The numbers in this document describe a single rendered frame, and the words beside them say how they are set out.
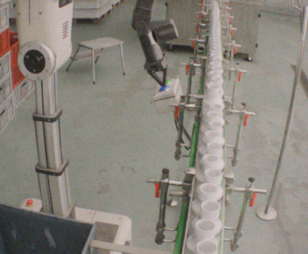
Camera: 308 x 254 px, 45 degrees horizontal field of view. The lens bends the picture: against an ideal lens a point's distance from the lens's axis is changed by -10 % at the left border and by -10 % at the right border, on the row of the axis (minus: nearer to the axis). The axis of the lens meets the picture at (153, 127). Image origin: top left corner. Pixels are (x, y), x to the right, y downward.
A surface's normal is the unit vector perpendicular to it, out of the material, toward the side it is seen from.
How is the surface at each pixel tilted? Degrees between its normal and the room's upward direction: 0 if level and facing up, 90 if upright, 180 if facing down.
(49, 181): 90
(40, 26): 101
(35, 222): 90
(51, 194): 90
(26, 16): 90
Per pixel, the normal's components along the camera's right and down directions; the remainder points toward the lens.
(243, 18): -0.15, 0.44
